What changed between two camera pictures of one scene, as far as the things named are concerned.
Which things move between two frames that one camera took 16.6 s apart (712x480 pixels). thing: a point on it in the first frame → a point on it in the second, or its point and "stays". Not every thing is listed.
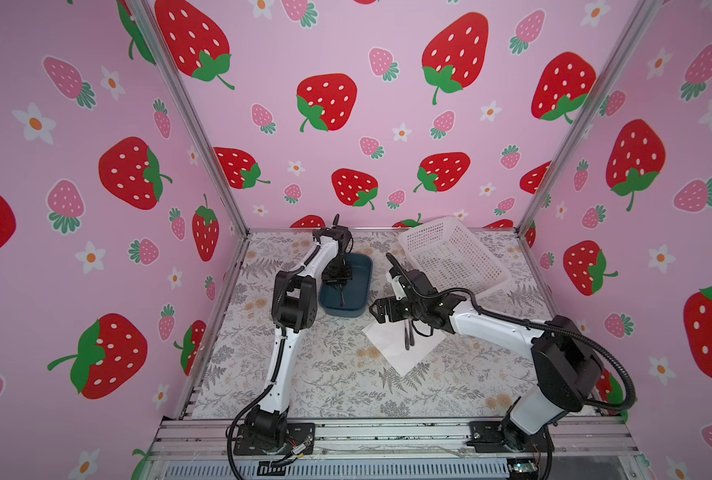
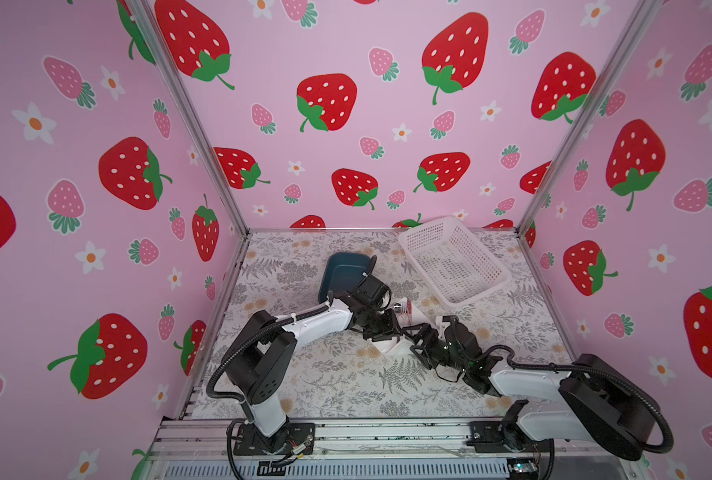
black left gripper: (347, 276) → (390, 328)
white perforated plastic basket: (453, 256) stays
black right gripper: (390, 313) → (432, 335)
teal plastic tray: (357, 291) stays
